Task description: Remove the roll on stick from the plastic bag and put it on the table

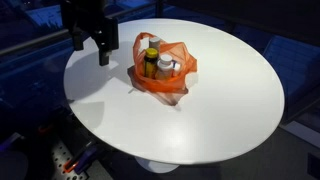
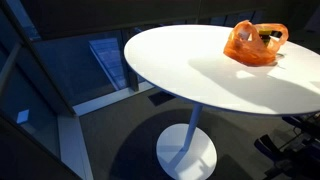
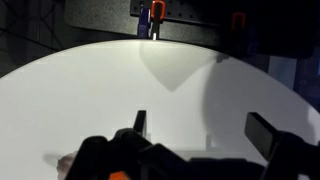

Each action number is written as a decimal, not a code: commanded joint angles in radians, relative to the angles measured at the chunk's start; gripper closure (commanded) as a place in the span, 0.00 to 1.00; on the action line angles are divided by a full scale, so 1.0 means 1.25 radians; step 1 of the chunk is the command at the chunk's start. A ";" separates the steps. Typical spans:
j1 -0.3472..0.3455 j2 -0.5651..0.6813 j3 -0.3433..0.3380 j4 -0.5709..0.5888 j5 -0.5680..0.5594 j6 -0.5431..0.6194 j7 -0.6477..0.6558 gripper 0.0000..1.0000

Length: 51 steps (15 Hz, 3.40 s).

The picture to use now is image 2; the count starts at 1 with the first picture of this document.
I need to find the orange plastic bag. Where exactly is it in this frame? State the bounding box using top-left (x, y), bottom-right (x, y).
top-left (223, 20), bottom-right (289, 66)

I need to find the white round table base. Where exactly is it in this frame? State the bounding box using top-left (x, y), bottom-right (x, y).
top-left (156, 123), bottom-right (217, 180)

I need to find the yellow-capped dark bottle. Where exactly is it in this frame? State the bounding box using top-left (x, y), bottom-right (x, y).
top-left (259, 29), bottom-right (272, 46)

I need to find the white table pedestal pole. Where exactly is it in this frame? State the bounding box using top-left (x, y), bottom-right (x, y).
top-left (183, 104), bottom-right (203, 151)

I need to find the dark equipment stand with cables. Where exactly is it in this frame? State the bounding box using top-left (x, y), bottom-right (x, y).
top-left (254, 113), bottom-right (320, 180)

